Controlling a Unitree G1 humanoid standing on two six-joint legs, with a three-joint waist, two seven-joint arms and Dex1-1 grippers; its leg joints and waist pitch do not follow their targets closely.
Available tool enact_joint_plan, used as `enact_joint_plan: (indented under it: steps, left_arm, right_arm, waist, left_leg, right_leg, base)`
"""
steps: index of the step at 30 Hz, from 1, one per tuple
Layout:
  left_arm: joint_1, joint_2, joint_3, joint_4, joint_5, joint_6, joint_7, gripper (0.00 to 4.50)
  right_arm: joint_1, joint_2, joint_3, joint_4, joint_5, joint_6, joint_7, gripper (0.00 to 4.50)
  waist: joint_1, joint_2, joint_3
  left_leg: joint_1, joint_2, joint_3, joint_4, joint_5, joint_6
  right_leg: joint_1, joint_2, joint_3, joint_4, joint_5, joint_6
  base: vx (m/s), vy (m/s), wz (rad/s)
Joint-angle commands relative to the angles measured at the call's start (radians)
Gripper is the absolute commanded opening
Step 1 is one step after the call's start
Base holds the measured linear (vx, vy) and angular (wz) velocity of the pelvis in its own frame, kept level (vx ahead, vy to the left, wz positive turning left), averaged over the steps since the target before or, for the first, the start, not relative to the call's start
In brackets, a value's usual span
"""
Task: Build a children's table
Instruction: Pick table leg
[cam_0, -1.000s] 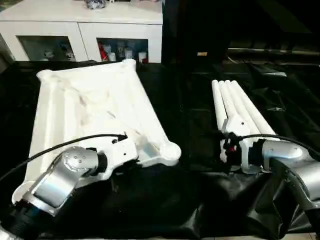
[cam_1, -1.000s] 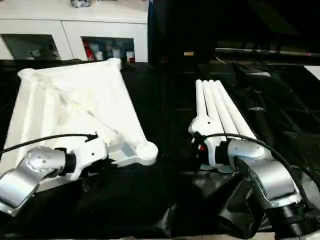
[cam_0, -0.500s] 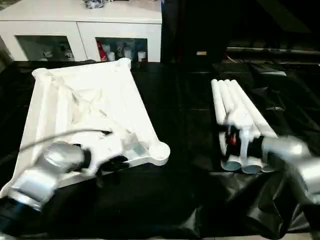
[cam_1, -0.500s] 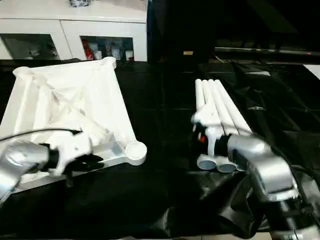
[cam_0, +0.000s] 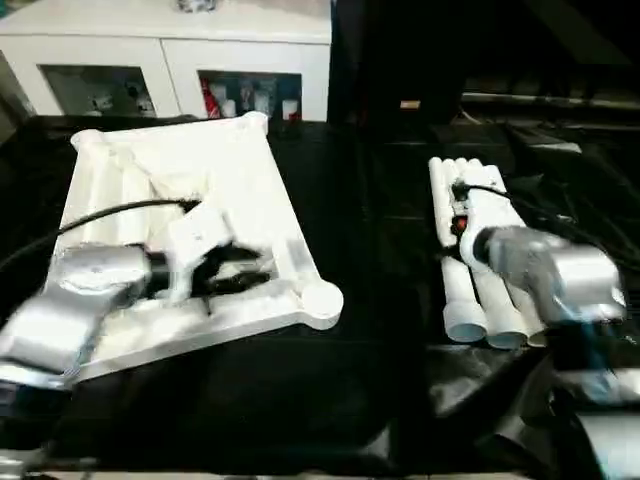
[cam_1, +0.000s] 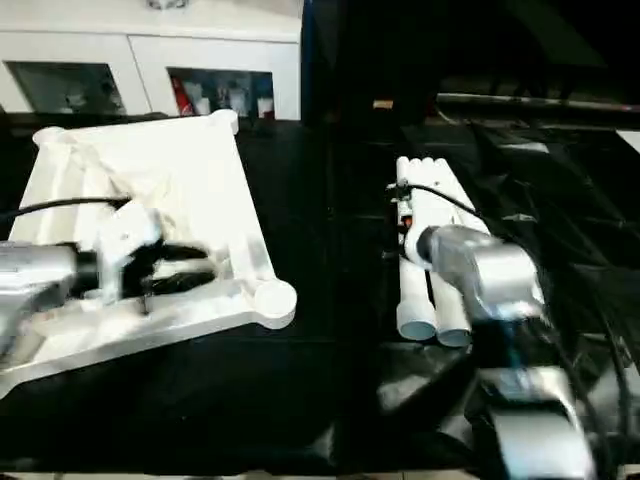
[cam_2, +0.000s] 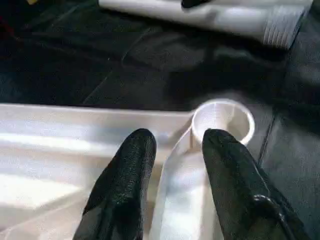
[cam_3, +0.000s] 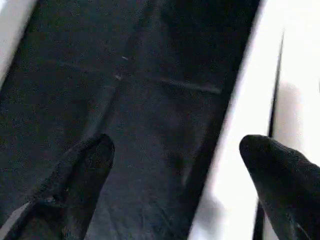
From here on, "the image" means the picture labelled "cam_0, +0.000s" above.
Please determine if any white plastic table leg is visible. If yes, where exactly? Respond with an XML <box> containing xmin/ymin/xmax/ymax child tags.
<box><xmin>427</xmin><ymin>157</ymin><xmax>487</xmax><ymax>345</ymax></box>
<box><xmin>457</xmin><ymin>157</ymin><xmax>550</xmax><ymax>349</ymax></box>
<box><xmin>442</xmin><ymin>157</ymin><xmax>527</xmax><ymax>350</ymax></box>
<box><xmin>472</xmin><ymin>158</ymin><xmax>524</xmax><ymax>236</ymax></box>

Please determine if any white plastic table top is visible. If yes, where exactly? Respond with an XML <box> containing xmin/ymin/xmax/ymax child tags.
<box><xmin>49</xmin><ymin>110</ymin><xmax>346</xmax><ymax>384</ymax></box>

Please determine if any black mat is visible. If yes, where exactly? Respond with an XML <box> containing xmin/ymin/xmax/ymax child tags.
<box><xmin>0</xmin><ymin>112</ymin><xmax>640</xmax><ymax>474</ymax></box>

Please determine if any red bottle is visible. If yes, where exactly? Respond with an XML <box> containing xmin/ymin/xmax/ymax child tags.
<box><xmin>202</xmin><ymin>78</ymin><xmax>221</xmax><ymax>119</ymax></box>

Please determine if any black box with orange label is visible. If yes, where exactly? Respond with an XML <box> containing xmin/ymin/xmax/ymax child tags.
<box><xmin>327</xmin><ymin>0</ymin><xmax>469</xmax><ymax>131</ymax></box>

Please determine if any white cabinet with glass doors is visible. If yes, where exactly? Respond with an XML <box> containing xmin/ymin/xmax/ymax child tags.
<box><xmin>0</xmin><ymin>0</ymin><xmax>332</xmax><ymax>121</ymax></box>

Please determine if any grey curtain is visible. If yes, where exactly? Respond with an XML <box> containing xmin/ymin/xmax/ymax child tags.
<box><xmin>0</xmin><ymin>49</ymin><xmax>31</xmax><ymax>132</ymax></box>

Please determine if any grey metal rail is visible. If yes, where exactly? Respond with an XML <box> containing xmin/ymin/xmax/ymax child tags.
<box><xmin>460</xmin><ymin>91</ymin><xmax>640</xmax><ymax>110</ymax></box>

